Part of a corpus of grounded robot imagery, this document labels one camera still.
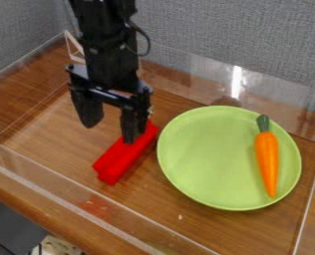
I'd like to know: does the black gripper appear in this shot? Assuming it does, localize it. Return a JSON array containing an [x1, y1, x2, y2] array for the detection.
[[65, 33, 152, 144]]

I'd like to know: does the red star-profile block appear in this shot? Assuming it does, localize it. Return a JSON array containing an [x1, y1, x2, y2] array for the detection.
[[92, 122, 158, 185]]

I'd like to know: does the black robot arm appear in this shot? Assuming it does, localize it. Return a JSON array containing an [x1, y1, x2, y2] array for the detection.
[[65, 0, 152, 143]]

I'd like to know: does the green plate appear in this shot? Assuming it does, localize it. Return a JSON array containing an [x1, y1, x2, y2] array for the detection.
[[156, 106, 301, 211]]

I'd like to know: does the orange toy carrot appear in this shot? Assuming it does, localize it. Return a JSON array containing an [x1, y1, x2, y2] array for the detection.
[[254, 115, 278, 197]]

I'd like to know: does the white power strip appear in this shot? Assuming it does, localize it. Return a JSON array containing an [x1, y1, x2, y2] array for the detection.
[[27, 235, 83, 255]]

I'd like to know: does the black cable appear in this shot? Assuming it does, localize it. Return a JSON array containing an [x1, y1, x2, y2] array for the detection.
[[124, 19, 152, 58]]

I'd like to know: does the clear acrylic enclosure wall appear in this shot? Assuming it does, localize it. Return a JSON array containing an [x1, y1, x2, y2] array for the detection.
[[0, 38, 315, 255]]

